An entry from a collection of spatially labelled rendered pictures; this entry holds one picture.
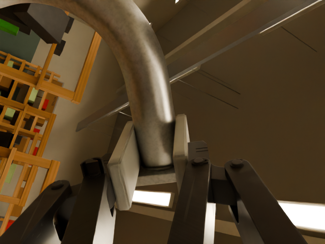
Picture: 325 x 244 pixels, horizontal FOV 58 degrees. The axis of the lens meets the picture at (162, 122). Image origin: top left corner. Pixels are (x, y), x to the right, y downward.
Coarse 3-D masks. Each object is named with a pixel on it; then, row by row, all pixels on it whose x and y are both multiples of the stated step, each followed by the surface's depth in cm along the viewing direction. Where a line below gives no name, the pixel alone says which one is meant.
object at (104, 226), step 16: (96, 160) 15; (96, 176) 15; (80, 192) 14; (96, 192) 14; (80, 208) 13; (96, 208) 12; (112, 208) 16; (80, 224) 11; (96, 224) 11; (112, 224) 14; (64, 240) 11; (80, 240) 11; (96, 240) 11; (112, 240) 14
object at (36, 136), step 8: (0, 128) 662; (8, 128) 666; (32, 136) 689; (40, 136) 657; (24, 144) 645; (32, 144) 643; (32, 152) 644; (24, 168) 627; (8, 176) 618; (24, 176) 629; (16, 184) 616; (0, 192) 604; (16, 192) 612; (8, 208) 600; (16, 208) 617; (8, 216) 598; (16, 216) 614; (8, 224) 602; (0, 232) 587
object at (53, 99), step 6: (48, 78) 989; (60, 84) 1006; (36, 96) 960; (42, 96) 969; (48, 96) 979; (54, 96) 989; (36, 102) 957; (48, 102) 976; (54, 102) 985; (48, 108) 973; (54, 108) 982
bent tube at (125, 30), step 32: (0, 0) 18; (32, 0) 18; (64, 0) 17; (96, 0) 17; (128, 0) 18; (128, 32) 17; (128, 64) 18; (160, 64) 19; (128, 96) 20; (160, 96) 19; (160, 128) 20; (160, 160) 20
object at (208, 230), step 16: (192, 160) 15; (208, 160) 15; (192, 176) 14; (208, 176) 13; (192, 192) 12; (208, 192) 12; (176, 208) 11; (192, 208) 11; (208, 208) 12; (176, 224) 11; (192, 224) 10; (208, 224) 11; (176, 240) 10; (192, 240) 10; (208, 240) 11
